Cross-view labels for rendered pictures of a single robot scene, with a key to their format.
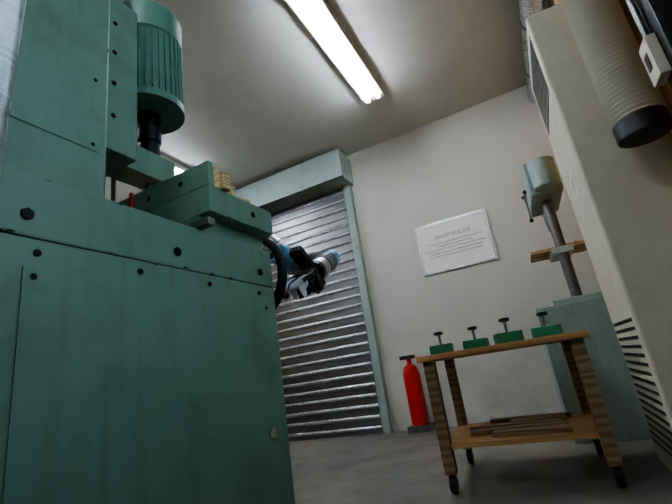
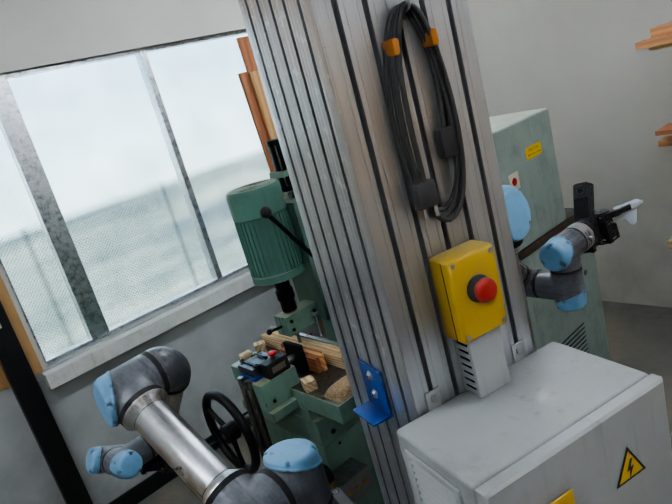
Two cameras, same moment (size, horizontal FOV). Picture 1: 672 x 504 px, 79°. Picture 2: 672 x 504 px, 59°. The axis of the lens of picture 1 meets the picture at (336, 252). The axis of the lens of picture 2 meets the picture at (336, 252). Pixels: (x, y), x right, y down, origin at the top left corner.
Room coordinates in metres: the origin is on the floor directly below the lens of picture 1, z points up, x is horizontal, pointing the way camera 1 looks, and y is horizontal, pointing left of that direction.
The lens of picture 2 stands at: (2.46, 1.45, 1.75)
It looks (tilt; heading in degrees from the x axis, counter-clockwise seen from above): 16 degrees down; 207
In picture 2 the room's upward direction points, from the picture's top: 16 degrees counter-clockwise
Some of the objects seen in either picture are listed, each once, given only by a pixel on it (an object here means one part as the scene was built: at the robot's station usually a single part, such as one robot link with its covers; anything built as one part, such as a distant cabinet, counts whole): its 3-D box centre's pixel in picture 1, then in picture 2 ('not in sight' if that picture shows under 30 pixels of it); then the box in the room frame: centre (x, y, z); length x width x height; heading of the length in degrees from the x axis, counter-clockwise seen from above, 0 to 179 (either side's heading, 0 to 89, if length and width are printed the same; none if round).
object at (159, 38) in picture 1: (148, 68); (265, 232); (0.89, 0.43, 1.35); 0.18 x 0.18 x 0.31
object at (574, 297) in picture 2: not in sight; (562, 286); (1.00, 1.30, 1.12); 0.11 x 0.08 x 0.11; 65
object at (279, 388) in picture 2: not in sight; (269, 383); (1.09, 0.40, 0.91); 0.15 x 0.14 x 0.09; 64
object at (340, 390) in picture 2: not in sight; (344, 384); (1.11, 0.67, 0.91); 0.12 x 0.09 x 0.03; 154
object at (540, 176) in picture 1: (575, 289); not in sight; (2.43, -1.36, 0.79); 0.62 x 0.48 x 1.58; 158
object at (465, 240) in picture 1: (454, 242); not in sight; (3.47, -1.04, 1.48); 0.64 x 0.02 x 0.46; 65
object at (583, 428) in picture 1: (511, 393); not in sight; (1.95, -0.67, 0.32); 0.66 x 0.57 x 0.64; 68
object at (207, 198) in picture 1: (167, 250); (294, 382); (1.02, 0.44, 0.87); 0.61 x 0.30 x 0.06; 64
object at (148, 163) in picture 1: (141, 172); (298, 319); (0.87, 0.44, 1.03); 0.14 x 0.07 x 0.09; 154
